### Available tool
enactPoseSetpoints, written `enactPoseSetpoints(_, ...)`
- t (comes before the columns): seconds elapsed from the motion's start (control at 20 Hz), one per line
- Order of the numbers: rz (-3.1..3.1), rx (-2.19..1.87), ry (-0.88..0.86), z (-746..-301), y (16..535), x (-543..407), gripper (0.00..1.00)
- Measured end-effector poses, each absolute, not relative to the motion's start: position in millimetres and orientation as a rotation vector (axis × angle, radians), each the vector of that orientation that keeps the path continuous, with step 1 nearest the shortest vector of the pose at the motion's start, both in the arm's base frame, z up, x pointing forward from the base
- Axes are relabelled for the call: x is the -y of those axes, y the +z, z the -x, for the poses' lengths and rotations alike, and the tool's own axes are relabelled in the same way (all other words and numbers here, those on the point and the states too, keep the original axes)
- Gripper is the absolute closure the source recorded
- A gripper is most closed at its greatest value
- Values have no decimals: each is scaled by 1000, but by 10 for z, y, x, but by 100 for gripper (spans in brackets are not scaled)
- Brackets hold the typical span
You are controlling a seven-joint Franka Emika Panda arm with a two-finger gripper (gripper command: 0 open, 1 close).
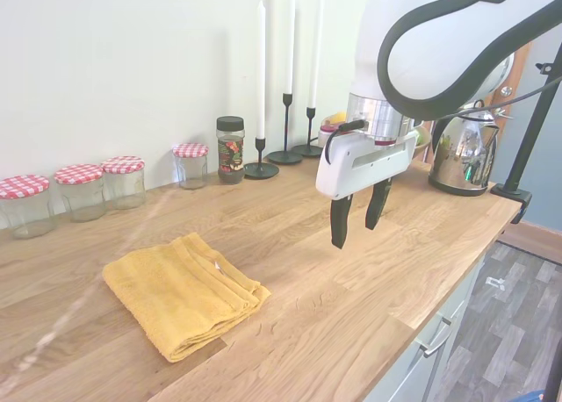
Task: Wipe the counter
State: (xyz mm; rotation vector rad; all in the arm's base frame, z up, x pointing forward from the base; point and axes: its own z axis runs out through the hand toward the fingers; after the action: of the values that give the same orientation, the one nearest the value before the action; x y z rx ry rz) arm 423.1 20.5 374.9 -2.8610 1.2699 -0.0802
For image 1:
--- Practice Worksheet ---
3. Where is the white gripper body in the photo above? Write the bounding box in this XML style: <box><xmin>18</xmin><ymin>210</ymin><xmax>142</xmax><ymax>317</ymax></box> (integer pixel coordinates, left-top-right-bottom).
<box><xmin>315</xmin><ymin>121</ymin><xmax>419</xmax><ymax>201</ymax></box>

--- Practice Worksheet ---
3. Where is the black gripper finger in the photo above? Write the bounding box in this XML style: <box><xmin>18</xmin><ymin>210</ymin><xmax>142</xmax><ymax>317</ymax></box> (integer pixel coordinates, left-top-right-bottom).
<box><xmin>364</xmin><ymin>176</ymin><xmax>393</xmax><ymax>231</ymax></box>
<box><xmin>329</xmin><ymin>194</ymin><xmax>355</xmax><ymax>250</ymax></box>

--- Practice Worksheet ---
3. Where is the yellow towel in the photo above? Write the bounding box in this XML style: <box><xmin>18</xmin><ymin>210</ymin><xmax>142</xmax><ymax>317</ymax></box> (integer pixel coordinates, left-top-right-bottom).
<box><xmin>102</xmin><ymin>232</ymin><xmax>272</xmax><ymax>363</ymax></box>

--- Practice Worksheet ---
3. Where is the white counter cabinet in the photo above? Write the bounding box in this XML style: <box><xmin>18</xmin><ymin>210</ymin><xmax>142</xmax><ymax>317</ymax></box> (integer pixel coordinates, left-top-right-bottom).
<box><xmin>364</xmin><ymin>252</ymin><xmax>489</xmax><ymax>402</ymax></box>

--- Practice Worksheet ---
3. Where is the medium black candle holder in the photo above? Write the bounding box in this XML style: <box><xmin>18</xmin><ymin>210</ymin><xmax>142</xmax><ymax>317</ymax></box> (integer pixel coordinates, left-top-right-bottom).
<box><xmin>292</xmin><ymin>106</ymin><xmax>325</xmax><ymax>158</ymax></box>

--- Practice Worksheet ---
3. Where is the tall black candle holder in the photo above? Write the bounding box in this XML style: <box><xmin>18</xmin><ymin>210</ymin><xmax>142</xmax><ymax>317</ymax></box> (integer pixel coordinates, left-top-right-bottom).
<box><xmin>266</xmin><ymin>92</ymin><xmax>304</xmax><ymax>165</ymax></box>

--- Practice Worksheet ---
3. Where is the short black candle holder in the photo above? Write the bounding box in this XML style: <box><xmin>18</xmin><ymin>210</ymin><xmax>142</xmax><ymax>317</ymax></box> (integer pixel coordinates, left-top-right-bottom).
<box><xmin>243</xmin><ymin>136</ymin><xmax>280</xmax><ymax>180</ymax></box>

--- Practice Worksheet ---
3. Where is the shiny steel kettle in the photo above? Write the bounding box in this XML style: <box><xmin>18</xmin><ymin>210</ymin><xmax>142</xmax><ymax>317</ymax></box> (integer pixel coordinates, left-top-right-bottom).
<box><xmin>428</xmin><ymin>101</ymin><xmax>501</xmax><ymax>197</ymax></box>

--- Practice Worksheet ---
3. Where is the coffee jar black lid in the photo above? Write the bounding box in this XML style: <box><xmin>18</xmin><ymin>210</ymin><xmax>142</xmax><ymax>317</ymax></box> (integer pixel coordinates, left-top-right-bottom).
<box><xmin>215</xmin><ymin>116</ymin><xmax>246</xmax><ymax>184</ymax></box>

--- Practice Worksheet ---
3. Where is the tall white taper candle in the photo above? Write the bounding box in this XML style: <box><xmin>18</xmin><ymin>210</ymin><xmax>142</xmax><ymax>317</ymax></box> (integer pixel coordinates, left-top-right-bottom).
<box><xmin>256</xmin><ymin>0</ymin><xmax>268</xmax><ymax>140</ymax></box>
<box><xmin>287</xmin><ymin>0</ymin><xmax>297</xmax><ymax>95</ymax></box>
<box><xmin>308</xmin><ymin>0</ymin><xmax>325</xmax><ymax>109</ymax></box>

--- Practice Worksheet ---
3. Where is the black Ulanzi clamp stand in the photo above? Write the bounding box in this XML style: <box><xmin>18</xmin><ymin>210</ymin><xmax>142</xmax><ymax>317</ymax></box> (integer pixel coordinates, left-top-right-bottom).
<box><xmin>490</xmin><ymin>46</ymin><xmax>562</xmax><ymax>225</ymax></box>

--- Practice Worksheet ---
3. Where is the glass jar red checkered lid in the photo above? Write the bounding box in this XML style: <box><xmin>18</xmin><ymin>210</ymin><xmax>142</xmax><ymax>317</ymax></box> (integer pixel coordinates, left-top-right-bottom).
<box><xmin>171</xmin><ymin>142</ymin><xmax>210</xmax><ymax>190</ymax></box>
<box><xmin>54</xmin><ymin>163</ymin><xmax>106</xmax><ymax>223</ymax></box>
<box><xmin>0</xmin><ymin>174</ymin><xmax>57</xmax><ymax>240</ymax></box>
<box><xmin>100</xmin><ymin>155</ymin><xmax>147</xmax><ymax>211</ymax></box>

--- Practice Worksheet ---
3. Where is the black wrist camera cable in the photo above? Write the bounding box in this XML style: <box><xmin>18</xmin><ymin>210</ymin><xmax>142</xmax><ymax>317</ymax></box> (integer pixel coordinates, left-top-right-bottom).
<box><xmin>323</xmin><ymin>119</ymin><xmax>365</xmax><ymax>164</ymax></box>

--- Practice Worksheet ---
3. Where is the silver drawer bar handle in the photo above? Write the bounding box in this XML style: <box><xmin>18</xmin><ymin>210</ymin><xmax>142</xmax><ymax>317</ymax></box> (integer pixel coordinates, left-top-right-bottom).
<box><xmin>419</xmin><ymin>316</ymin><xmax>452</xmax><ymax>357</ymax></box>

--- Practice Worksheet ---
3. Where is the thin black camera cable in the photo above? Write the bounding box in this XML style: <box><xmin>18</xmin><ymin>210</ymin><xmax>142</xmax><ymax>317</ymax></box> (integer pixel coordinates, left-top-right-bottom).
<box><xmin>458</xmin><ymin>77</ymin><xmax>562</xmax><ymax>113</ymax></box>

